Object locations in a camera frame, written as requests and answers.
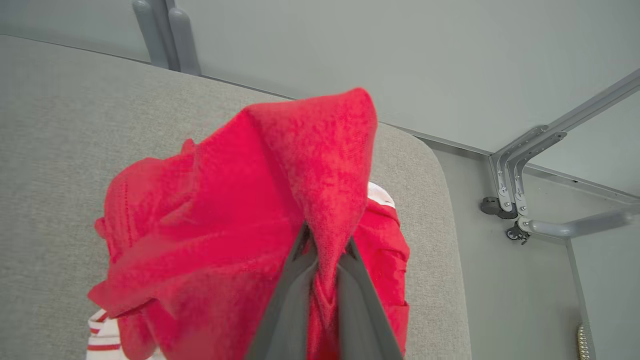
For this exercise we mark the grey partition post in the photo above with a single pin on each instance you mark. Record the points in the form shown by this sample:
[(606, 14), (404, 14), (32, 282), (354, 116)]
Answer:
[(170, 35)]

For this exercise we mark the red basketball jersey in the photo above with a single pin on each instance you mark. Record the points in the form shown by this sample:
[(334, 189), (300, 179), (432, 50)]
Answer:
[(225, 210)]

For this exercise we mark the grey metal partition corner frame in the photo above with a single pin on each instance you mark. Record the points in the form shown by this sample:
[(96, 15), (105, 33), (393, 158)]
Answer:
[(515, 170)]

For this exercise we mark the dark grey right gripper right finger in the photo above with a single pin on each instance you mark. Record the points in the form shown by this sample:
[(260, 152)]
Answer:
[(365, 320)]

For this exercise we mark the beige ribbed object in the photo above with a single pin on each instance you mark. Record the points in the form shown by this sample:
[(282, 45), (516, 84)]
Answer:
[(583, 342)]

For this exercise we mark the red basketball shorts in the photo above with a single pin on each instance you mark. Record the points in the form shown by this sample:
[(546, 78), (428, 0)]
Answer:
[(390, 250)]

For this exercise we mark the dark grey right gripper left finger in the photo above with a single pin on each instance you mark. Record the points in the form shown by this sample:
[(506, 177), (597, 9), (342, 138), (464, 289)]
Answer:
[(285, 320)]

